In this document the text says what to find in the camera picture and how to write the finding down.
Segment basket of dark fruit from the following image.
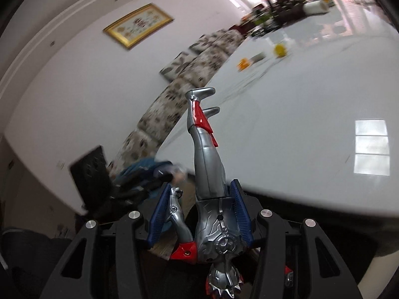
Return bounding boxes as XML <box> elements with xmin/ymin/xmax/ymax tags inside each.
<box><xmin>271</xmin><ymin>0</ymin><xmax>306</xmax><ymax>27</ymax></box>

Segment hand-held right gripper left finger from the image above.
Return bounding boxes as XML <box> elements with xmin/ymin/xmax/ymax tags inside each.
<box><xmin>40</xmin><ymin>183</ymin><xmax>175</xmax><ymax>299</ymax></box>

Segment floral patterned sofa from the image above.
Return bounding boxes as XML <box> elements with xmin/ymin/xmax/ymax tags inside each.
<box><xmin>109</xmin><ymin>29</ymin><xmax>245</xmax><ymax>175</ymax></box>

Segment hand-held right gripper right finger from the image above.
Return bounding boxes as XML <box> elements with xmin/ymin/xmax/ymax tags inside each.
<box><xmin>230</xmin><ymin>179</ymin><xmax>364</xmax><ymax>299</ymax></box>

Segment gold framed picture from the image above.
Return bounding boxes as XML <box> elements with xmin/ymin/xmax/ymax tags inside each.
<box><xmin>103</xmin><ymin>3</ymin><xmax>174</xmax><ymax>50</ymax></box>

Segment dark blue cloth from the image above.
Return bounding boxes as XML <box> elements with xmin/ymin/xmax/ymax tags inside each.
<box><xmin>110</xmin><ymin>157</ymin><xmax>188</xmax><ymax>198</ymax></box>

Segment white paper towel roll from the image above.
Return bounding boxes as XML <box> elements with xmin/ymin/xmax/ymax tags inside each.
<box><xmin>302</xmin><ymin>0</ymin><xmax>329</xmax><ymax>15</ymax></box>

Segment silver red action figure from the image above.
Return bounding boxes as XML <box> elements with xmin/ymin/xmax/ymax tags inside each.
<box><xmin>170</xmin><ymin>87</ymin><xmax>294</xmax><ymax>299</ymax></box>

